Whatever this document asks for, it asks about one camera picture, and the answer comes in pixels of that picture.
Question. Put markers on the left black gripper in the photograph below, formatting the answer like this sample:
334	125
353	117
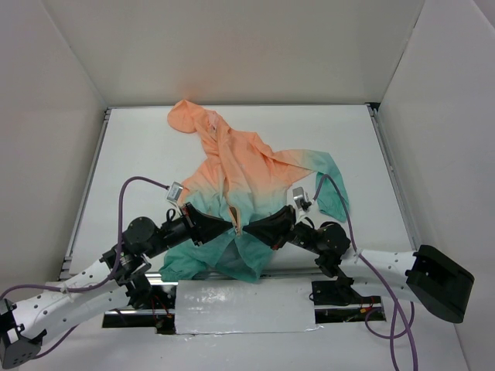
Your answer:
192	222

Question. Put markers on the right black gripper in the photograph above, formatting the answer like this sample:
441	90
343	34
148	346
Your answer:
291	225

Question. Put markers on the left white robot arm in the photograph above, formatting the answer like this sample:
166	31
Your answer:
117	280

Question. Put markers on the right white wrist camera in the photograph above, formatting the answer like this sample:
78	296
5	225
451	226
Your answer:
302	201

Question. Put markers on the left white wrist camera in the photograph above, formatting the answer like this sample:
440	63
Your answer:
174	192

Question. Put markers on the orange and teal gradient jacket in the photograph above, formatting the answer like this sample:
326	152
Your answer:
242	180

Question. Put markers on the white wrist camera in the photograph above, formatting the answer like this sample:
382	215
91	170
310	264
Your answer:
302	201
174	192

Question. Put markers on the aluminium table frame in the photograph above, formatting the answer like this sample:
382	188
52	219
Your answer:
138	154

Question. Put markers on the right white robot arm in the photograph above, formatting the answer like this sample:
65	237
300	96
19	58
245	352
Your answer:
426	276

